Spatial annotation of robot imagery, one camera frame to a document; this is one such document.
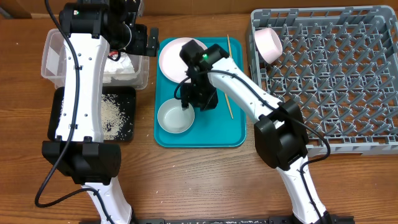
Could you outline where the small grey rice bowl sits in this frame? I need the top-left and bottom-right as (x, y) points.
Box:
(157, 98), (195, 134)

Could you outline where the large white plate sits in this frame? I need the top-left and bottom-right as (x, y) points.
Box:
(158, 37), (207, 83)

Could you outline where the red snack wrapper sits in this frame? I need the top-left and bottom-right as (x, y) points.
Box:
(108, 51), (121, 62)

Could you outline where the white napkin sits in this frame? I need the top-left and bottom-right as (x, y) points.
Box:
(103, 52), (137, 83)

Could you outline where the wooden chopstick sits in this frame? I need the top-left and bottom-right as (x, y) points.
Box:
(227, 34), (233, 58)
(224, 93), (234, 119)

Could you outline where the white bowl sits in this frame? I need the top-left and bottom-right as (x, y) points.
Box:
(254, 28), (283, 64)

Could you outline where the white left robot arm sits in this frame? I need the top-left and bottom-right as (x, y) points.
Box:
(42, 0), (159, 223)

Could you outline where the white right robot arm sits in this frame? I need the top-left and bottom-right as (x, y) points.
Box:
(174, 40), (333, 223)

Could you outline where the grey dishwasher rack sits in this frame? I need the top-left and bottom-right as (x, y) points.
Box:
(246, 6), (397, 156)

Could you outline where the teal serving tray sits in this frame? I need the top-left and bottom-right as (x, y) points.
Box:
(154, 37), (248, 149)

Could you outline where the black tray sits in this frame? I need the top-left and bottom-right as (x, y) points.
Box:
(47, 86), (136, 142)

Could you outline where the pile of rice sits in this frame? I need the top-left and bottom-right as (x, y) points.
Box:
(101, 94), (127, 141)

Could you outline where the clear plastic bin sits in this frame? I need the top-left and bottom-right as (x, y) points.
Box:
(41, 29), (149, 90)

